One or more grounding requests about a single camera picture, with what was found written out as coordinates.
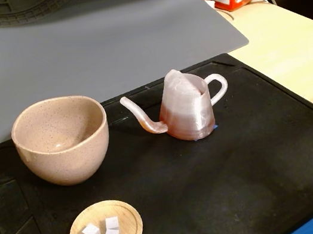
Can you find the translucent pink gooseneck kettle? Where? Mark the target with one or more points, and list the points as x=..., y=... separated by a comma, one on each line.
x=187, y=108

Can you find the speckled beige ceramic cup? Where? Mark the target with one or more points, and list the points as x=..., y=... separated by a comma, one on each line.
x=67, y=163

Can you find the blue tape marker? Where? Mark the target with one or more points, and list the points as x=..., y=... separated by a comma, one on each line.
x=215, y=127

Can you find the black rubber work mat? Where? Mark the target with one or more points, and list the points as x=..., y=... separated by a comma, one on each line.
x=201, y=181

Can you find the grey flexible sheet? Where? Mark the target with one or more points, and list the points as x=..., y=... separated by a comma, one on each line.
x=87, y=50

